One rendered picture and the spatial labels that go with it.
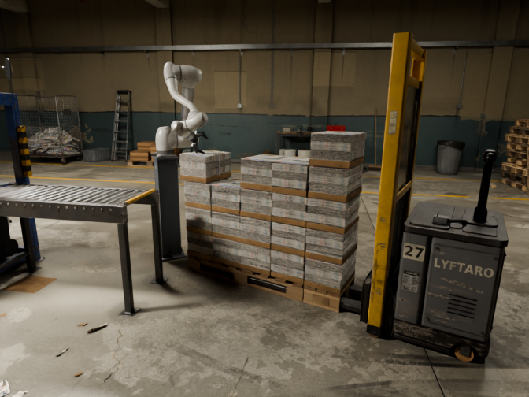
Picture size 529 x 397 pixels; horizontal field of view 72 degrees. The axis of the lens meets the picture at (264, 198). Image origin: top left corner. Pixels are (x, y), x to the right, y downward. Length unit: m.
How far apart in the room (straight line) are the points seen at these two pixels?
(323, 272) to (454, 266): 0.90
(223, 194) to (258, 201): 0.34
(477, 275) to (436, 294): 0.26
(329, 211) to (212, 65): 7.81
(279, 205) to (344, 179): 0.55
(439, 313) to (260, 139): 7.81
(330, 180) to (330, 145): 0.24
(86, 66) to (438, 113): 9.14
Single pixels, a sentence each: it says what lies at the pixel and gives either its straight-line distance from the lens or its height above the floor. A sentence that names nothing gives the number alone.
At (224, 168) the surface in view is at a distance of 3.29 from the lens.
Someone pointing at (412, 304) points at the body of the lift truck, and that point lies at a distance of 2.51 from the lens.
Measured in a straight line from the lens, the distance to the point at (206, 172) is 3.09.
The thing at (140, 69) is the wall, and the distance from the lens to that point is 10.73.
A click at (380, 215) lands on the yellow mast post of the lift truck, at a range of 2.30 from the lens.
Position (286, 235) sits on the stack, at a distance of 2.79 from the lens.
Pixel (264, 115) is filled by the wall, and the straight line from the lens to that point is 9.64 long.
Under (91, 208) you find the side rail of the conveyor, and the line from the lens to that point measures 2.74.
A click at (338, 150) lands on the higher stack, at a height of 1.18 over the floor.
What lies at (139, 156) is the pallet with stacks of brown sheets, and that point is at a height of 0.26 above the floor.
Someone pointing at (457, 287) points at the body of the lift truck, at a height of 0.47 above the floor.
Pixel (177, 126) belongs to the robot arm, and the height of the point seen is 1.31.
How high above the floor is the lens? 1.45
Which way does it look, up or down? 14 degrees down
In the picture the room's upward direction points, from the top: 1 degrees clockwise
